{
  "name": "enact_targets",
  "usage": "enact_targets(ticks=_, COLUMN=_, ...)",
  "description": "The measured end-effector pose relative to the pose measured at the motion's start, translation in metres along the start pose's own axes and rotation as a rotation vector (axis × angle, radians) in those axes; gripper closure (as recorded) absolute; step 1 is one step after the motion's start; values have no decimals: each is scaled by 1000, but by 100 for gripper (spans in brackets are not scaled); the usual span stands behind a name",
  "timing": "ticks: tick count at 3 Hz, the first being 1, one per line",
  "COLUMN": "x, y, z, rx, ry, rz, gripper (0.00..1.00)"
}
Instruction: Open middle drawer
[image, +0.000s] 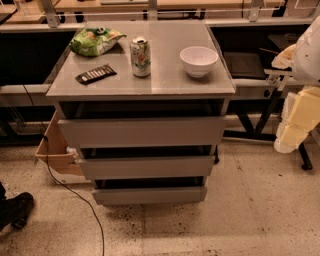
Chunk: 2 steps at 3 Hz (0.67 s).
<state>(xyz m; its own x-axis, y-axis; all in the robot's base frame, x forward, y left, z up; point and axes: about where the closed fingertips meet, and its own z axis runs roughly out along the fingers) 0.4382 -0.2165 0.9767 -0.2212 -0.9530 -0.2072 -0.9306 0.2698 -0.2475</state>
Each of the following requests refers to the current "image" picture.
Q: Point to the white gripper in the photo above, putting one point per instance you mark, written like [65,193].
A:
[308,55]

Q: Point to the grey drawer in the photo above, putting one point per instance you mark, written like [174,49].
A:
[149,195]
[142,132]
[146,167]

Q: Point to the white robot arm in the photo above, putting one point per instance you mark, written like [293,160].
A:
[306,57]

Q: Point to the grey top drawer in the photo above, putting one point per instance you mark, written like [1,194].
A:
[142,132]

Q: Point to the grey drawer cabinet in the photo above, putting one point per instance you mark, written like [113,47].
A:
[167,92]

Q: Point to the grey bottom drawer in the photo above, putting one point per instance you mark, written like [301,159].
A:
[149,195]

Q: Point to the black metal stand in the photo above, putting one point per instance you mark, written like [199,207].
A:
[254,114]

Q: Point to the dark tray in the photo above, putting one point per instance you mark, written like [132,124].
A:
[244,65]

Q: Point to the white bowl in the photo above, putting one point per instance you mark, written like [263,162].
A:
[198,61]

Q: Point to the white green soda can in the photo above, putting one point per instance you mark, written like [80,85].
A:
[140,56]

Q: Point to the dark snack bar wrapper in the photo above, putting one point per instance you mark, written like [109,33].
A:
[95,75]

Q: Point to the green chip bag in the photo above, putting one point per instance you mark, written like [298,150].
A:
[93,42]

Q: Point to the black shoe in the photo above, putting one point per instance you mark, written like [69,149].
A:
[15,211]

